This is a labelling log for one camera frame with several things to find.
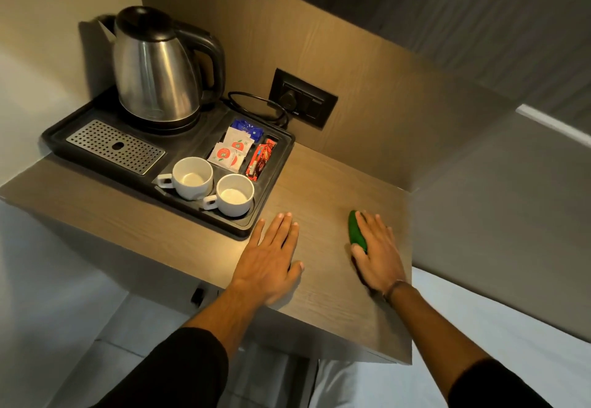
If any person's black right sleeve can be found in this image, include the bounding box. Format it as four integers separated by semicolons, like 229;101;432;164
447;358;555;408

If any person's left hand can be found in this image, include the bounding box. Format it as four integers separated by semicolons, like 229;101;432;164
230;212;305;306

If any red stick sachet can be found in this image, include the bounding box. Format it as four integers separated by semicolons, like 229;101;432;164
245;144;267;181
259;138;278;168

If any person's right hand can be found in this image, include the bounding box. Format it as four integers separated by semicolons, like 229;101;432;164
351;210;408;296

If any person's black sleeve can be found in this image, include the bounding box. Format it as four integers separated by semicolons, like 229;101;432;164
447;358;555;408
92;327;230;408

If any thin wrist band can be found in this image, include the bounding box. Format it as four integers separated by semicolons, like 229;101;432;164
383;279;410;302

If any person's black left sleeve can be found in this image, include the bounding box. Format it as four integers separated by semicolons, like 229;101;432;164
92;327;230;408

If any person's right forearm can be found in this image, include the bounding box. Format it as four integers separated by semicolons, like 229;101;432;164
383;281;491;400

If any blue sachet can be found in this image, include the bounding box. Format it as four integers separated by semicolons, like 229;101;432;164
230;119;264;142

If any black plastic tray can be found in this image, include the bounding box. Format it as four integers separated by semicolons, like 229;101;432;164
42;85;296;240

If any white ceramic cup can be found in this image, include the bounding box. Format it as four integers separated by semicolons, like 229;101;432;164
202;174;255;218
157;157;214;201

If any black kettle base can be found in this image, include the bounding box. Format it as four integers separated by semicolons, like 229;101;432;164
118;98;205;135

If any black wall socket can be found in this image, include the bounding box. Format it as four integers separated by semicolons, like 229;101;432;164
269;67;339;129

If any perforated metal drip grate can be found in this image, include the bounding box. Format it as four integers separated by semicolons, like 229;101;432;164
66;120;166;176

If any steel electric kettle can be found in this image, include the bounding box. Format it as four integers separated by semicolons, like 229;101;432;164
113;5;227;123

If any black power cable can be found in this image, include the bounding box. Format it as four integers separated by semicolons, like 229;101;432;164
227;91;291;130

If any white bed sheet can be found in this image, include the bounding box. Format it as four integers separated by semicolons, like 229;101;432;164
308;266;591;408

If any green cleaning sponge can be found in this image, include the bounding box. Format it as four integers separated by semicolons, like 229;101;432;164
348;210;369;254

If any person's left forearm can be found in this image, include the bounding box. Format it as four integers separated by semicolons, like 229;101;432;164
182;282;274;360

